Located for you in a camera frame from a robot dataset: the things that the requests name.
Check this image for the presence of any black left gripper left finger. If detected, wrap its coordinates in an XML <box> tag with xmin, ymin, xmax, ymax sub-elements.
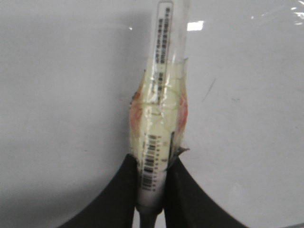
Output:
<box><xmin>60</xmin><ymin>154</ymin><xmax>137</xmax><ymax>228</ymax></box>

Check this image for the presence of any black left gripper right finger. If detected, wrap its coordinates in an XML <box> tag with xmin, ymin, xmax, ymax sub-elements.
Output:
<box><xmin>163</xmin><ymin>158</ymin><xmax>246</xmax><ymax>228</ymax></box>

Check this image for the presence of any taped white black-tip marker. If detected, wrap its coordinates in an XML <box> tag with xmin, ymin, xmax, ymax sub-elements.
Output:
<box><xmin>130</xmin><ymin>0</ymin><xmax>190</xmax><ymax>228</ymax></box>

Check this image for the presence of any white whiteboard with grey frame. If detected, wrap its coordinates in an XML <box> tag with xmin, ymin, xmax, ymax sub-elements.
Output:
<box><xmin>0</xmin><ymin>0</ymin><xmax>304</xmax><ymax>228</ymax></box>

